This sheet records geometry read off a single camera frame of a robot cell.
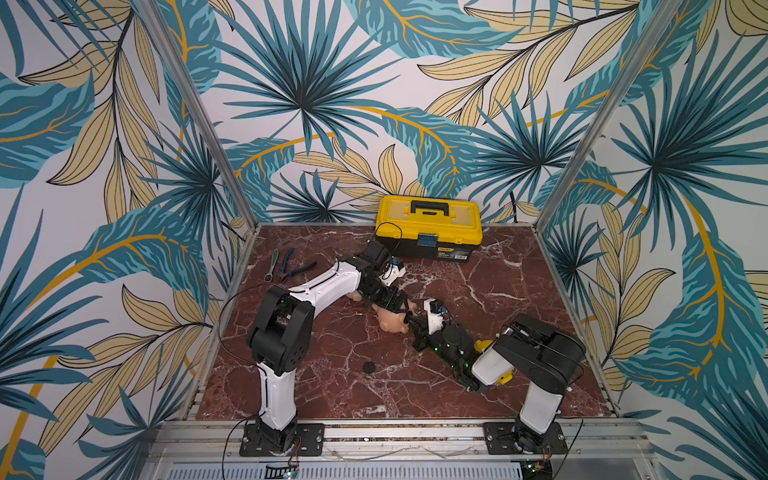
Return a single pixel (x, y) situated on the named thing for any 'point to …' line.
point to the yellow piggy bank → (506, 378)
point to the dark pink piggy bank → (389, 321)
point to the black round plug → (369, 367)
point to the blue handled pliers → (288, 274)
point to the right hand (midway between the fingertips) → (409, 317)
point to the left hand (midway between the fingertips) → (394, 307)
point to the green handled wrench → (269, 275)
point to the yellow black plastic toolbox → (429, 228)
